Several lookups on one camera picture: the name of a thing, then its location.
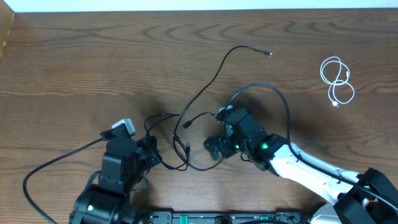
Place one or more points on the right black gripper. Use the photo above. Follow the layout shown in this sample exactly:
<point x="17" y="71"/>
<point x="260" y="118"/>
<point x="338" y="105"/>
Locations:
<point x="214" y="148"/>

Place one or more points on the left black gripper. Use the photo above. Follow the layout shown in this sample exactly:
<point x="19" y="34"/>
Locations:
<point x="150" y="147"/>

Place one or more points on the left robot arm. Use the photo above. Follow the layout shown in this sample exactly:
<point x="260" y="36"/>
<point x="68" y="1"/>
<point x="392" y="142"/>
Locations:
<point x="106" y="197"/>

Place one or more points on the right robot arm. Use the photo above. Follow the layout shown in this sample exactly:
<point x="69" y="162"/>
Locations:
<point x="352" y="197"/>

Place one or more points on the cardboard panel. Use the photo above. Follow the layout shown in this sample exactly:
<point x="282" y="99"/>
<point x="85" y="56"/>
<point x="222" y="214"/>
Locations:
<point x="7" y="16"/>

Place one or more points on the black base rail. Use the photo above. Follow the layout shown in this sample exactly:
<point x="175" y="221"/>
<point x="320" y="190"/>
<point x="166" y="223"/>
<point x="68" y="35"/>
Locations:
<point x="162" y="217"/>

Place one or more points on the green clamp handle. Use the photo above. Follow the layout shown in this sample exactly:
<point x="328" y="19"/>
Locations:
<point x="184" y="219"/>

